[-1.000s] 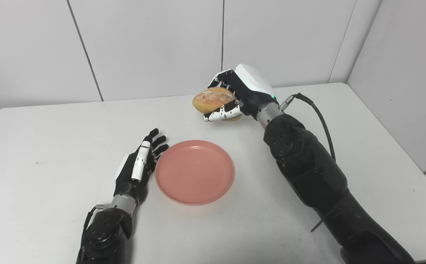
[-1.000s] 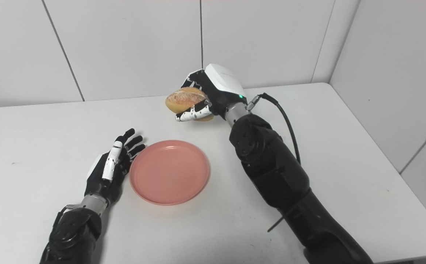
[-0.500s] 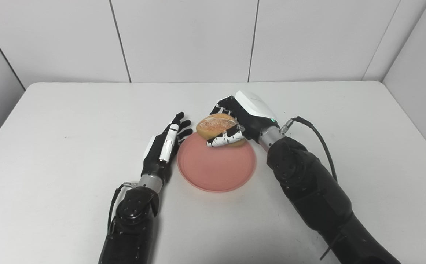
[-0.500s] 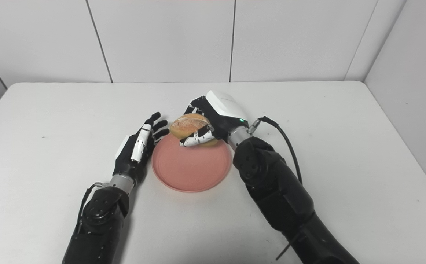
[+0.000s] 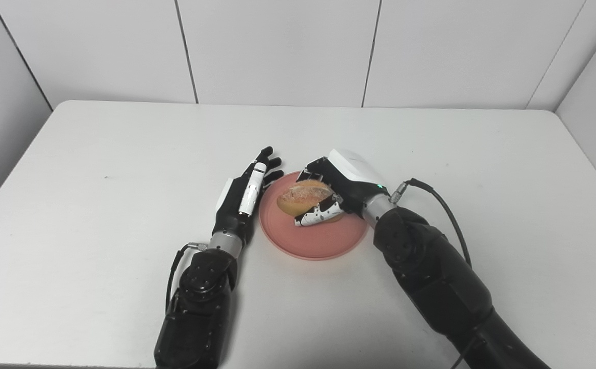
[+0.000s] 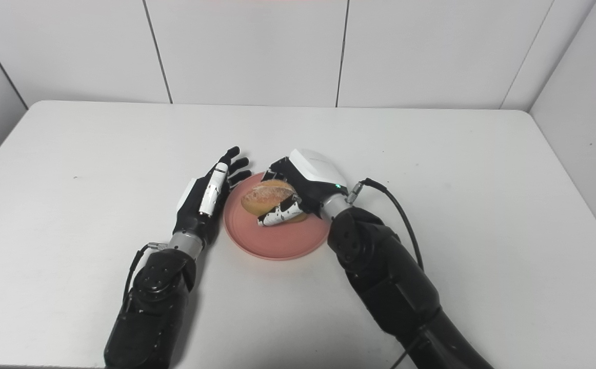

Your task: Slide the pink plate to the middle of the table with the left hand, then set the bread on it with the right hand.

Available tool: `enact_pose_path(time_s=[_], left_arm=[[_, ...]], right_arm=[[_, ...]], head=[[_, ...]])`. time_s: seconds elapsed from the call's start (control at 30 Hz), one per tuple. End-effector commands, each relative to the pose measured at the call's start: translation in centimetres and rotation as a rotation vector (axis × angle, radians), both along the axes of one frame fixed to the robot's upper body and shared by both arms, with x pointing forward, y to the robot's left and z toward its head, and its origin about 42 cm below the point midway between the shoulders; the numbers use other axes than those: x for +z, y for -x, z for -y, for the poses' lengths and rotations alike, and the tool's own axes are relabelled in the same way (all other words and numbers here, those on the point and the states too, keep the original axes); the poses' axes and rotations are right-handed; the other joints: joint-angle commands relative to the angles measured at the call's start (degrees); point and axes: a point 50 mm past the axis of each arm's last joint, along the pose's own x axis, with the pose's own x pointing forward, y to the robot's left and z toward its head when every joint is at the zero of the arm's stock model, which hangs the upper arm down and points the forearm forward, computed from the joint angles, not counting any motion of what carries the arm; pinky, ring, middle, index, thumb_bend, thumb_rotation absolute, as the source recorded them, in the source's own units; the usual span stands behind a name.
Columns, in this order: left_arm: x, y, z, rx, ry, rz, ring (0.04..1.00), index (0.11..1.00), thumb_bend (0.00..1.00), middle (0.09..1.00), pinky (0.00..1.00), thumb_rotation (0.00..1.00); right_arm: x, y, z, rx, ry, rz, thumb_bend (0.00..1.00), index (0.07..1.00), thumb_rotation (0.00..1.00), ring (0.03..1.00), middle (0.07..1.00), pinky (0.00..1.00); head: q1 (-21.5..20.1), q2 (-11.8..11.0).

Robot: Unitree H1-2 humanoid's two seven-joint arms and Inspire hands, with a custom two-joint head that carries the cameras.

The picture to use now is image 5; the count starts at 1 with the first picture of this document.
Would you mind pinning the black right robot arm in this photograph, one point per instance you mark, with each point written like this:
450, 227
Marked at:
441, 287

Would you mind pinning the crusty bread roll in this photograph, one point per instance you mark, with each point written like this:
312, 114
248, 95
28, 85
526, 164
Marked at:
300, 197

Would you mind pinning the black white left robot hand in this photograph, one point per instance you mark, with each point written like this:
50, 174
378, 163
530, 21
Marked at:
231, 215

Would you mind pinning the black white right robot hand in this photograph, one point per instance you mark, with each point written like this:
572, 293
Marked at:
352, 182

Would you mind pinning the pink round plate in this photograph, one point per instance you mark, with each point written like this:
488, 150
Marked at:
323, 238

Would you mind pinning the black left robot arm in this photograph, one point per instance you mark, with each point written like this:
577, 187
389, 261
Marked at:
200, 302

